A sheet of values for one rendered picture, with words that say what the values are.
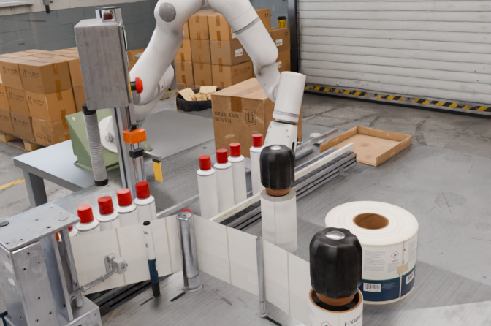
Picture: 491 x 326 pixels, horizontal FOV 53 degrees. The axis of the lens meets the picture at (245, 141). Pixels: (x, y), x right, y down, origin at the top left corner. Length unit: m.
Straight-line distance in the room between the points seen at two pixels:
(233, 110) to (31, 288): 1.12
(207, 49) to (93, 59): 4.12
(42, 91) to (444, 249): 3.80
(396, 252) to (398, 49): 4.72
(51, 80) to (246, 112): 3.00
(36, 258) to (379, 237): 0.67
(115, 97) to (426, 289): 0.82
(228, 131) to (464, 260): 0.97
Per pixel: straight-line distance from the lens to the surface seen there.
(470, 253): 1.45
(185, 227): 1.09
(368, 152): 2.07
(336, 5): 6.00
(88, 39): 1.15
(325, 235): 0.77
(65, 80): 4.70
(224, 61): 5.10
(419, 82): 5.68
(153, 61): 1.74
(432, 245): 1.46
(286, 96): 1.57
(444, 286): 1.22
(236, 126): 1.89
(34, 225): 1.01
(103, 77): 1.16
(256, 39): 1.52
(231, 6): 1.51
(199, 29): 5.27
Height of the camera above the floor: 1.57
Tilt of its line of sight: 19 degrees down
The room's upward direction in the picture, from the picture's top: 4 degrees counter-clockwise
